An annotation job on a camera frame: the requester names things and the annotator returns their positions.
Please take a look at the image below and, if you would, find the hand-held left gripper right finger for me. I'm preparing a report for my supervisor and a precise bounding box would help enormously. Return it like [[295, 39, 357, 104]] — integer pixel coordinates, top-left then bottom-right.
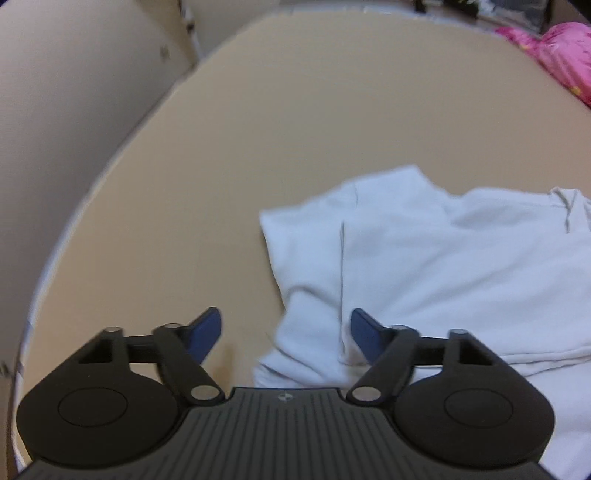
[[345, 308, 506, 407]]

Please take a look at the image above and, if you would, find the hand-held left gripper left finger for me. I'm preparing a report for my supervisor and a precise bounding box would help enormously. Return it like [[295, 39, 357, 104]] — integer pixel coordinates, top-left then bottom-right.
[[76, 307, 227, 407]]

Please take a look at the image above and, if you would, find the clear plastic storage box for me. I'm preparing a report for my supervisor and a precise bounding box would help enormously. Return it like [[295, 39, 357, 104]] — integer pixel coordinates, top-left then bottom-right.
[[480, 0, 555, 35]]

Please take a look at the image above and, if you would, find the pink floral quilt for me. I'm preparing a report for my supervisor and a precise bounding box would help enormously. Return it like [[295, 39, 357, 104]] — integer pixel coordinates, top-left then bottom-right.
[[495, 22, 591, 108]]

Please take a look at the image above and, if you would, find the white garment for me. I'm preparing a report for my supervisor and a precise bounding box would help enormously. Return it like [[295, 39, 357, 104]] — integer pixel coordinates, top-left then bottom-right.
[[253, 165, 591, 480]]

